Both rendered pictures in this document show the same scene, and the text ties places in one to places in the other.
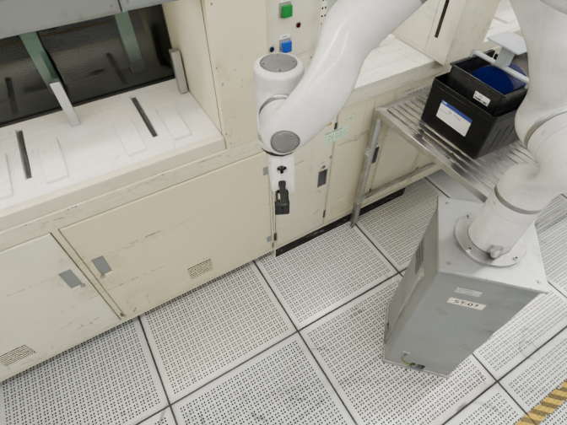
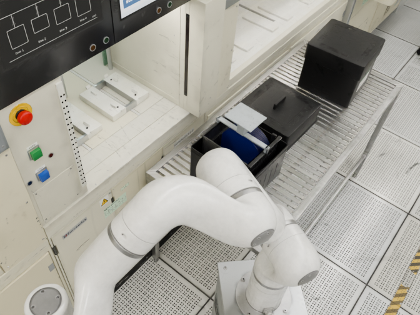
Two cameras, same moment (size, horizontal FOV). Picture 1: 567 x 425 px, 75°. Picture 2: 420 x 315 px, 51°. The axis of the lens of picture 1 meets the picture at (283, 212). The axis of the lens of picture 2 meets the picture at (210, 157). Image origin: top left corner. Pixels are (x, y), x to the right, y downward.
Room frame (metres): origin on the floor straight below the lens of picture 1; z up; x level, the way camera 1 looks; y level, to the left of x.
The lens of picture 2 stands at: (0.15, -0.12, 2.17)
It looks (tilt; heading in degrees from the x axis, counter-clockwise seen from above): 49 degrees down; 335
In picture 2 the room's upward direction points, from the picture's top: 6 degrees clockwise
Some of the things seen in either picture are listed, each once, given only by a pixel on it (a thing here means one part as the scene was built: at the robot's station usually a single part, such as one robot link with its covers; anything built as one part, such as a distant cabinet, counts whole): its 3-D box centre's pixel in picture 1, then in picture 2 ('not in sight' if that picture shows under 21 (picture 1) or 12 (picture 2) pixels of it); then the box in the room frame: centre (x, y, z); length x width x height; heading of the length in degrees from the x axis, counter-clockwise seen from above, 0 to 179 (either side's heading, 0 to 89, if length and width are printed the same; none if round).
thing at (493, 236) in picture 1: (503, 218); (267, 284); (0.62, -0.59, 0.85); 0.19 x 0.19 x 0.18
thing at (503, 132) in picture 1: (481, 107); (237, 159); (1.14, -0.71, 0.85); 0.28 x 0.28 x 0.17; 29
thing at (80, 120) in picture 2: not in sight; (64, 127); (1.48, -0.10, 0.89); 0.22 x 0.21 x 0.04; 30
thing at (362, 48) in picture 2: not in sight; (339, 62); (1.53, -1.43, 0.89); 0.29 x 0.29 x 0.25; 34
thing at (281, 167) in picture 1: (279, 159); not in sight; (0.57, 0.01, 1.12); 0.10 x 0.07 x 0.11; 5
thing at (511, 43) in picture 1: (490, 87); (239, 146); (1.14, -0.71, 0.93); 0.24 x 0.20 x 0.32; 29
